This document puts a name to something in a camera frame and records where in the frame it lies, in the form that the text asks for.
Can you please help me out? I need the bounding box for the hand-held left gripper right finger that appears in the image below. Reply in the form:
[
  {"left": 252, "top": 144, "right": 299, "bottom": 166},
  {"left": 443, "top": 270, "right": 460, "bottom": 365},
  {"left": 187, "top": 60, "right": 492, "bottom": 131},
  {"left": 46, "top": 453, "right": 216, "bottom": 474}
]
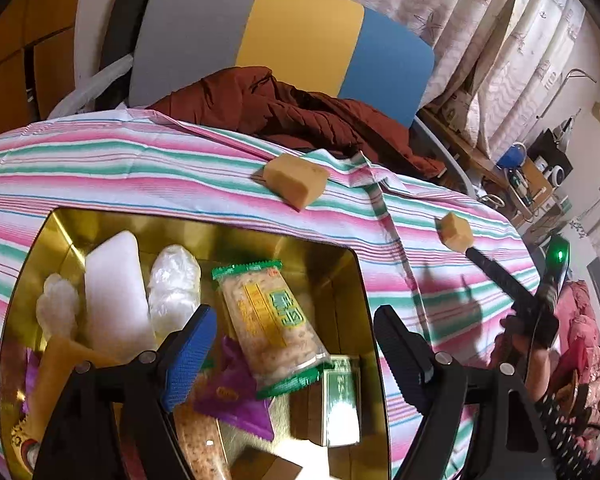
[{"left": 373, "top": 305, "right": 556, "bottom": 480}]

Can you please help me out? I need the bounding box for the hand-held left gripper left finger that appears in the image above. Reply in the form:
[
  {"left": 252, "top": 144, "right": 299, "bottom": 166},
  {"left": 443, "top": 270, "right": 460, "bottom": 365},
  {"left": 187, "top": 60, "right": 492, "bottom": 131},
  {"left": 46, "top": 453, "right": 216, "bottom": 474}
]
[{"left": 32, "top": 304, "right": 218, "bottom": 480}]

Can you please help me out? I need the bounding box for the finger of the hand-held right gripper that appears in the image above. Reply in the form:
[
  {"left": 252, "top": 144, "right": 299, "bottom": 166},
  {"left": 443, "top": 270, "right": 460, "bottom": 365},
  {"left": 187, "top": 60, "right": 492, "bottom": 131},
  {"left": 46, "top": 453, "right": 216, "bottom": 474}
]
[{"left": 465, "top": 246, "right": 533, "bottom": 313}]

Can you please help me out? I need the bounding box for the purple snack packet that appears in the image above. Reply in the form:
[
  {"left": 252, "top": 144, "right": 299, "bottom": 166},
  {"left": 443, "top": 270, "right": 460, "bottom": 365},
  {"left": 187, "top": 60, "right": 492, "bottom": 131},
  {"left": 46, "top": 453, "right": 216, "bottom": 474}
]
[{"left": 192, "top": 335, "right": 275, "bottom": 443}]

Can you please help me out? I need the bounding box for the small yellow sponge block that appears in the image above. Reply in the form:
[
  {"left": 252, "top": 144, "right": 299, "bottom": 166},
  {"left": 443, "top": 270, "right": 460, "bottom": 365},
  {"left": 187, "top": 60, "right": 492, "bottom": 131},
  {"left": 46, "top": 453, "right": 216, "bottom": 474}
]
[{"left": 439, "top": 211, "right": 475, "bottom": 254}]

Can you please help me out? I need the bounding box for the white ball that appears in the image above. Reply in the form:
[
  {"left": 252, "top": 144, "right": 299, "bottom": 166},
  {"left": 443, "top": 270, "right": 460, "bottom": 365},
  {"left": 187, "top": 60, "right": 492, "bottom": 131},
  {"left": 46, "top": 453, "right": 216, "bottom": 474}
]
[
  {"left": 147, "top": 244, "right": 202, "bottom": 333},
  {"left": 36, "top": 273, "right": 81, "bottom": 341}
]

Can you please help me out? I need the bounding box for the green white carton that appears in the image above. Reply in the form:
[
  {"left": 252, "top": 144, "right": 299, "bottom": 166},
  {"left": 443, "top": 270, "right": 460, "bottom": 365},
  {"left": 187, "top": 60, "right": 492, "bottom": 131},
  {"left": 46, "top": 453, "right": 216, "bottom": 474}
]
[{"left": 322, "top": 355, "right": 362, "bottom": 448}]

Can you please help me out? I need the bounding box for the green rice cracker packet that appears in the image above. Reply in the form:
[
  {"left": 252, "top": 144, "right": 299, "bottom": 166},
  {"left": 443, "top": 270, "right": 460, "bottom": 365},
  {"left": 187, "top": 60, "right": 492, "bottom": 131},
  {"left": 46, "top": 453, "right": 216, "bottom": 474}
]
[{"left": 211, "top": 259, "right": 333, "bottom": 401}]

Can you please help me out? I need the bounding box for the brown grain cracker packet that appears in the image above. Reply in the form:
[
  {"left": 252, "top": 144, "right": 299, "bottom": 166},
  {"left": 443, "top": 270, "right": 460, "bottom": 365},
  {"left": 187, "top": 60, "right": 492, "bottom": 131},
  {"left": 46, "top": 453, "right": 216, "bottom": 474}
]
[{"left": 172, "top": 400, "right": 231, "bottom": 480}]

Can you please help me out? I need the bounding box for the white soap bar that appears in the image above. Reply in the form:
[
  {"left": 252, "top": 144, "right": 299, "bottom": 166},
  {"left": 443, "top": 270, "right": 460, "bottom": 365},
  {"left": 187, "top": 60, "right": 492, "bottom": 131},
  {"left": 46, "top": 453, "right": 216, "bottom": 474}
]
[{"left": 84, "top": 230, "right": 157, "bottom": 356}]

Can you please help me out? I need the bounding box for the long yellow sponge block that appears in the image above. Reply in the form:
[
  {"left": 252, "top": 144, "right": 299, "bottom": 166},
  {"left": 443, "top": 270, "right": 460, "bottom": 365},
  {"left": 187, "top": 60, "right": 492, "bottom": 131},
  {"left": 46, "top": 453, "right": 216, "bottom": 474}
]
[{"left": 30, "top": 335, "right": 126, "bottom": 441}]

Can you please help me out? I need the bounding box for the gold metal tin box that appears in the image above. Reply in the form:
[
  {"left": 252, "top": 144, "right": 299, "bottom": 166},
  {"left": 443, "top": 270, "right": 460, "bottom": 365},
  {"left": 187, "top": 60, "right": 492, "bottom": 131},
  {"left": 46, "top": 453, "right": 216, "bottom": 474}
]
[{"left": 0, "top": 207, "right": 393, "bottom": 480}]

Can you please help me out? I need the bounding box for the purple foil wrapper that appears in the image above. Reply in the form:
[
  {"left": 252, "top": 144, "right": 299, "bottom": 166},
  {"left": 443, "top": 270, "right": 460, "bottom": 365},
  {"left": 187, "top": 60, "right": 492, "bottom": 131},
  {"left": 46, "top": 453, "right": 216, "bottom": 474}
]
[{"left": 22, "top": 350, "right": 43, "bottom": 411}]

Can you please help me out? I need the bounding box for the person's right forearm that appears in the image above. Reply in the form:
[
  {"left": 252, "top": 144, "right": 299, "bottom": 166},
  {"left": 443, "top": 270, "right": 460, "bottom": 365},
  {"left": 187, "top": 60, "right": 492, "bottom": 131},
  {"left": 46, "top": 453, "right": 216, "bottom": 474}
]
[{"left": 532, "top": 385, "right": 591, "bottom": 480}]

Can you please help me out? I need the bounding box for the person's right hand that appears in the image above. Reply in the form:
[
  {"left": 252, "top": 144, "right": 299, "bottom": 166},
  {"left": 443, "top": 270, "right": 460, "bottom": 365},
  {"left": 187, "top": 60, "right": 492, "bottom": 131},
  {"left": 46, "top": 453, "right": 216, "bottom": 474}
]
[{"left": 500, "top": 320, "right": 551, "bottom": 401}]

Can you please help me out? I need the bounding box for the pink patterned blanket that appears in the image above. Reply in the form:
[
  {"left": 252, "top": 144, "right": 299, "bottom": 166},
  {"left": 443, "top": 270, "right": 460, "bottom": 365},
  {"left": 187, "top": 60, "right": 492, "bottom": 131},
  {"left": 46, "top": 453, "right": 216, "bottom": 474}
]
[{"left": 555, "top": 280, "right": 600, "bottom": 441}]

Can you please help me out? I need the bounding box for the blue round container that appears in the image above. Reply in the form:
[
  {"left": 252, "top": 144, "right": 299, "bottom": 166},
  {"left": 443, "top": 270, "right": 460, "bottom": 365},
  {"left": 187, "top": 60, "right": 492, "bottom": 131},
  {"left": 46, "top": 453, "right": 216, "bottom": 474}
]
[{"left": 497, "top": 142, "right": 528, "bottom": 170}]

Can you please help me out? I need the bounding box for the wooden side desk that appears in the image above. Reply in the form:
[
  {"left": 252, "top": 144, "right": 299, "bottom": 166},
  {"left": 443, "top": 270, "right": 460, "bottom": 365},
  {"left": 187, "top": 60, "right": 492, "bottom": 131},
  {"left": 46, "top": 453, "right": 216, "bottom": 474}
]
[{"left": 420, "top": 107, "right": 556, "bottom": 221}]

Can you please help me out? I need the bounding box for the pink green striped tablecloth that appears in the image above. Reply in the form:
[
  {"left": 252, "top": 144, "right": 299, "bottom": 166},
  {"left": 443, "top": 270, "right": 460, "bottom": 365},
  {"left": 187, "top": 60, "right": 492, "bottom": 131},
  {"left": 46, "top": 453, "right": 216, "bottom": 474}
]
[{"left": 0, "top": 107, "right": 543, "bottom": 480}]

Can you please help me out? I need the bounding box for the large yellow sponge block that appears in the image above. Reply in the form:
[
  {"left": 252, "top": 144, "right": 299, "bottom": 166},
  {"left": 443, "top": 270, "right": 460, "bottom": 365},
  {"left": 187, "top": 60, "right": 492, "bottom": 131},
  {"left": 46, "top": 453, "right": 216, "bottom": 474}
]
[{"left": 262, "top": 153, "right": 331, "bottom": 212}]

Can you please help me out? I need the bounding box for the pale patterned curtain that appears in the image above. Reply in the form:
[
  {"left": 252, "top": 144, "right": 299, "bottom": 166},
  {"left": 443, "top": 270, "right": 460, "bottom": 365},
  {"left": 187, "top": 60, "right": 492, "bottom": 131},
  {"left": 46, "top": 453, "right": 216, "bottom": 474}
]
[{"left": 300, "top": 0, "right": 588, "bottom": 161}]

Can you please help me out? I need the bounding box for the red-brown quilted jacket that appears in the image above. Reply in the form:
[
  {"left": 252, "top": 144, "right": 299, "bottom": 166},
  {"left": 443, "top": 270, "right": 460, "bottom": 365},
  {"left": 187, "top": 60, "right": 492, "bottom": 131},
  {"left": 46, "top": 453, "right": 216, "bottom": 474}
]
[{"left": 147, "top": 66, "right": 446, "bottom": 178}]

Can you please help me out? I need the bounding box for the grey yellow blue chair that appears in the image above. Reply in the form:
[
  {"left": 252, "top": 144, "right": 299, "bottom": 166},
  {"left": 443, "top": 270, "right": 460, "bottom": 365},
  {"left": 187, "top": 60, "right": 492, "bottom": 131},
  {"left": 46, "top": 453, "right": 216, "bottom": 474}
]
[{"left": 55, "top": 0, "right": 481, "bottom": 201}]

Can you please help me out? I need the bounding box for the wooden cabinet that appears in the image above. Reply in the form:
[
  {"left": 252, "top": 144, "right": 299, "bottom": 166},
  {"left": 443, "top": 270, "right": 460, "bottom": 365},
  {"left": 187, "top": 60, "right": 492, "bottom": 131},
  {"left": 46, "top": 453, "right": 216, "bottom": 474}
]
[{"left": 0, "top": 0, "right": 88, "bottom": 126}]

